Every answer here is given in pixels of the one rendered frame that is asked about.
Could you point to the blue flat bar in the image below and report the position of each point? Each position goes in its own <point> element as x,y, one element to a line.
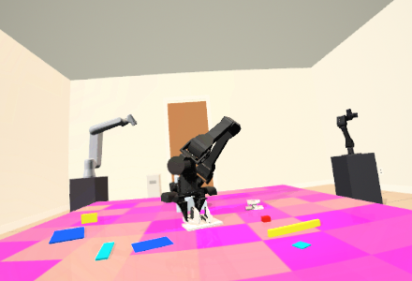
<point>151,244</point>

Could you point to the cream plate with two holes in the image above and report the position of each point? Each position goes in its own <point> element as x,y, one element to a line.
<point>249,202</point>

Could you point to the cyan flat square tile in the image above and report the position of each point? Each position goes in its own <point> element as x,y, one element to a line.
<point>301,245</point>

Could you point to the yellow long bar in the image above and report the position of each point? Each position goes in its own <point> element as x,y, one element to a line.
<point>294,228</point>

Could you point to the cyan flat bar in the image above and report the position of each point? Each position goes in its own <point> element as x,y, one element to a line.
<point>104,251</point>

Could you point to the small red block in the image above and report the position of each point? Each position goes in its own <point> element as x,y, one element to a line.
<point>265,218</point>

